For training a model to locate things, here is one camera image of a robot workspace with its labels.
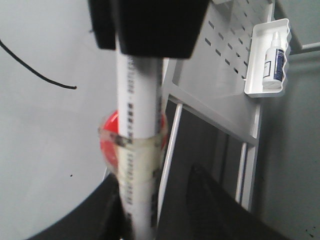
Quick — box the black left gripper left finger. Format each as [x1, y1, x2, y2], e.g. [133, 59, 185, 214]
[29, 173, 132, 240]

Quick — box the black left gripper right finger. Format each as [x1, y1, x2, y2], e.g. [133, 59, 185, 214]
[158, 162, 293, 240]

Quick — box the white whiteboard marker pen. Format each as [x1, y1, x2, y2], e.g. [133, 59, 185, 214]
[116, 39, 163, 240]

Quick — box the red round magnet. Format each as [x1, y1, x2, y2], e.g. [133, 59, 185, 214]
[98, 110, 168, 175]

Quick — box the white perforated pegboard panel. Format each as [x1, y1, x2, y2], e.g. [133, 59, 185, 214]
[173, 0, 269, 96]

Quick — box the white cleaner spray bottle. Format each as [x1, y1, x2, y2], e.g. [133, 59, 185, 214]
[262, 31, 285, 89]

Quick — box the white plastic hanging tray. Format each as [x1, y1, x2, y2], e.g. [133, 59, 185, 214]
[244, 18, 292, 98]

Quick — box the white metal stand frame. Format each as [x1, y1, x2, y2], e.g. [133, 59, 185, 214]
[152, 0, 276, 212]

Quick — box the white whiteboard with aluminium frame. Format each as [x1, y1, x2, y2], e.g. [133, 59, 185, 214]
[0, 0, 116, 240]

